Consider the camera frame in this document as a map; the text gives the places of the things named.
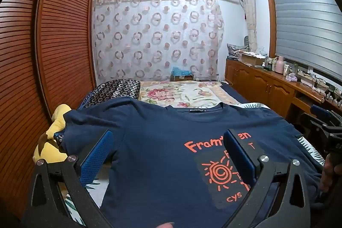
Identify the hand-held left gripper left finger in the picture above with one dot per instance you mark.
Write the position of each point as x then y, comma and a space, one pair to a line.
93, 161

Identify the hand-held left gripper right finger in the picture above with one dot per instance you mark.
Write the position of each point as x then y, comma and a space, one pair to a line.
240, 156

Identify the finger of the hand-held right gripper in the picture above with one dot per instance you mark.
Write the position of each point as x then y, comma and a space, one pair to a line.
320, 111

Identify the navy printed t-shirt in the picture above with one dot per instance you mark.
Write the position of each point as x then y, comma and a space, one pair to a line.
160, 164

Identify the person's right hand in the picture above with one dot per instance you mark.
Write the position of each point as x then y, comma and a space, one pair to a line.
331, 174

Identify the person's left hand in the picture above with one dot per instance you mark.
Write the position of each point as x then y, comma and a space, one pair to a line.
165, 225

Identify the leaf print bedsheet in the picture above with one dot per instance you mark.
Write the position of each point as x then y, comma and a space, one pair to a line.
311, 149

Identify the pink tissue box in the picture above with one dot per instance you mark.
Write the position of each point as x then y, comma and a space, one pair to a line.
291, 77

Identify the yellow plush toy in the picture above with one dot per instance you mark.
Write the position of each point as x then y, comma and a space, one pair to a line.
53, 131

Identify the pink bottle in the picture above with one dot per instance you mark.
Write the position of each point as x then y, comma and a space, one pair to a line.
279, 65

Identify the dark blue bed sheet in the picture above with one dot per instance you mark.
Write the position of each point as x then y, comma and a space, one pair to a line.
232, 91

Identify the wooden cabinet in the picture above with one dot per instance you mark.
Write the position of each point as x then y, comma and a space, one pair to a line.
256, 81

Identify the dark circle-print pillow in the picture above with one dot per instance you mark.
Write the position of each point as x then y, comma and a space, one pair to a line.
115, 90

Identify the floral blanket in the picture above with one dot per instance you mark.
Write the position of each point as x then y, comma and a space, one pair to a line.
181, 94

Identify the open cardboard box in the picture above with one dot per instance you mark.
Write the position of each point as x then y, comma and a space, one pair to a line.
252, 59

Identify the grey window blind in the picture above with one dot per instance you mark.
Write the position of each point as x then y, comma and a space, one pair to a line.
307, 25

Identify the cardboard box with blue contents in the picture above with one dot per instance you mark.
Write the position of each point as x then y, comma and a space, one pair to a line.
181, 77

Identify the folded cloth stack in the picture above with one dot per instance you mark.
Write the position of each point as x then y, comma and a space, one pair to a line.
236, 50

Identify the cream corner curtain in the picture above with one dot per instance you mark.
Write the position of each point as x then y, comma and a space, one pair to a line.
249, 17

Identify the wooden louvered wardrobe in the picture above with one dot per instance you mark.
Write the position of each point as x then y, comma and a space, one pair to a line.
64, 43

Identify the floral pink curtain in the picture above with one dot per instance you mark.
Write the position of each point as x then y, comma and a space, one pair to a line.
160, 38

